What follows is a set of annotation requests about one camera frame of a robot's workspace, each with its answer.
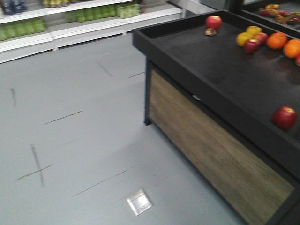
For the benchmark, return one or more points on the dark red apple front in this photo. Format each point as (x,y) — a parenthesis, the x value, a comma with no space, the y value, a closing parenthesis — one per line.
(284,117)

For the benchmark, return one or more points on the white store shelf unit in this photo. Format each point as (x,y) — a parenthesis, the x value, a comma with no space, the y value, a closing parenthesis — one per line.
(28,27)

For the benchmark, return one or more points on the metal floor socket plate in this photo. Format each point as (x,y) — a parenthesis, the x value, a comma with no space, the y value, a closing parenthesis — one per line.
(139,202)

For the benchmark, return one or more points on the orange left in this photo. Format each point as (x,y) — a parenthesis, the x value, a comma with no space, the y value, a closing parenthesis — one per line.
(276,40)

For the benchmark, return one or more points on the orange right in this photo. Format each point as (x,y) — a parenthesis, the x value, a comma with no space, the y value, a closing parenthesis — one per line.
(292,48)

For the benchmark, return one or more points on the dark red yellow apple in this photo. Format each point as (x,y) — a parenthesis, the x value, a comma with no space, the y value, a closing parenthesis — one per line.
(251,46)

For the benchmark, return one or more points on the row of green packages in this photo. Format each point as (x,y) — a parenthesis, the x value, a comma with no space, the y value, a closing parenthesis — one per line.
(120,10)

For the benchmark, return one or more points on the brown mushroom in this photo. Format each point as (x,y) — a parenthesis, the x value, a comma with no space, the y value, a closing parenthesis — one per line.
(210,32)

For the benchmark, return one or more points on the orange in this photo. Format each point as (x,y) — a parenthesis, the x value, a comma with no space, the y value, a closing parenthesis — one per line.
(276,40)
(292,48)

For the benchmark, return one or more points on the red apple far corner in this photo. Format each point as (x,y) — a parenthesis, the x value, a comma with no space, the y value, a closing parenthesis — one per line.
(213,22)

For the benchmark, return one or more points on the black wooden produce stand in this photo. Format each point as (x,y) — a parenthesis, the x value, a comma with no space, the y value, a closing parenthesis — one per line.
(215,103)

